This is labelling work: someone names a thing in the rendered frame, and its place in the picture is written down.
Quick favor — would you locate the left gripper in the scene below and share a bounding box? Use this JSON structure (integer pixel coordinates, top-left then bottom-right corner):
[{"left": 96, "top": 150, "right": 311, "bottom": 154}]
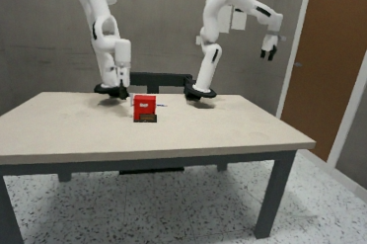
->
[{"left": 260, "top": 35, "right": 278, "bottom": 61}]

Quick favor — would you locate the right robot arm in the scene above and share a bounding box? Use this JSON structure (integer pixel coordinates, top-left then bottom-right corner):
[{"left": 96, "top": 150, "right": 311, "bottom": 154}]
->
[{"left": 79, "top": 0, "right": 130, "bottom": 88}]

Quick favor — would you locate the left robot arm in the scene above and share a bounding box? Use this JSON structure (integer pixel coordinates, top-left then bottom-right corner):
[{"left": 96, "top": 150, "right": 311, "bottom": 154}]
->
[{"left": 192, "top": 0, "right": 286, "bottom": 93}]

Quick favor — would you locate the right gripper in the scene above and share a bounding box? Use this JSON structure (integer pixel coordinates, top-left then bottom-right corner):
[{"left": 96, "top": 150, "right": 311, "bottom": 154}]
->
[{"left": 117, "top": 67, "right": 130, "bottom": 100}]

